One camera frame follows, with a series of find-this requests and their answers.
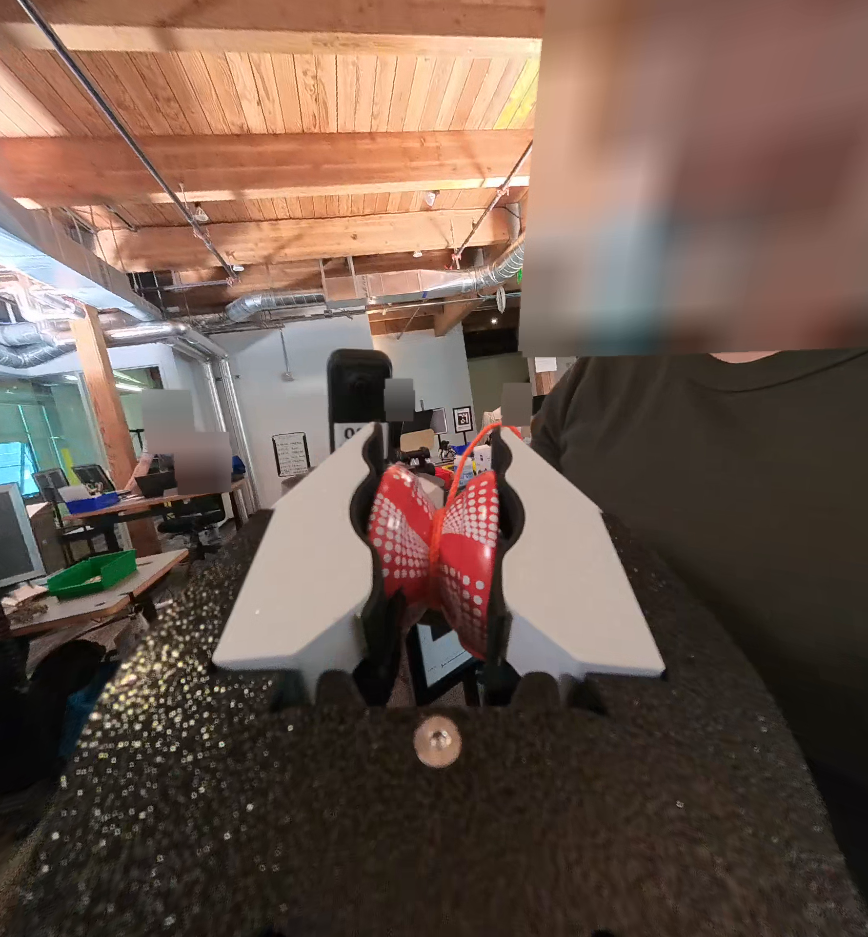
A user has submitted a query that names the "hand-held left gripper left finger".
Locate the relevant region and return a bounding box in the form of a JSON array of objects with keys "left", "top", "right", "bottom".
[{"left": 215, "top": 425, "right": 379, "bottom": 704}]

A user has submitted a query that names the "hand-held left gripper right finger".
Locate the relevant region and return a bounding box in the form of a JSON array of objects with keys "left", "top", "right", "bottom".
[{"left": 490, "top": 428, "right": 666, "bottom": 704}]

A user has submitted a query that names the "red white yo-yo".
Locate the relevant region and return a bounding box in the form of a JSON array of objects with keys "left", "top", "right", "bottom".
[{"left": 368, "top": 466, "right": 502, "bottom": 660}]

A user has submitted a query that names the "white sign stand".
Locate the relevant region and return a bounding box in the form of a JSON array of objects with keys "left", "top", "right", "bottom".
[{"left": 272, "top": 432, "right": 312, "bottom": 481}]

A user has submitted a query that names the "black framed floor sign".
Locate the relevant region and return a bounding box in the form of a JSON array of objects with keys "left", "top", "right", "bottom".
[{"left": 405, "top": 608, "right": 482, "bottom": 704}]

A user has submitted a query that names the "brown wooden table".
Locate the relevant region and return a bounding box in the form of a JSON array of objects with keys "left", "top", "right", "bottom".
[{"left": 61, "top": 476, "right": 247, "bottom": 565}]

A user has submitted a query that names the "green tray bin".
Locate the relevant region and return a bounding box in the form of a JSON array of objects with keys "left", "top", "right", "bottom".
[{"left": 46, "top": 550, "right": 139, "bottom": 601}]

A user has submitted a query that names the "white side table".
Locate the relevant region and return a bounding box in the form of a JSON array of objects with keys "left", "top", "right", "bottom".
[{"left": 0, "top": 550, "right": 189, "bottom": 648}]

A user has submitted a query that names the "narrow silver air duct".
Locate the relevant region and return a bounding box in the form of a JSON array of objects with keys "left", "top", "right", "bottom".
[{"left": 185, "top": 242, "right": 530, "bottom": 335}]

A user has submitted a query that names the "wooden post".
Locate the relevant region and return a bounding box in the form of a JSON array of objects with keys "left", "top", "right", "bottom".
[{"left": 71, "top": 305, "right": 164, "bottom": 557}]

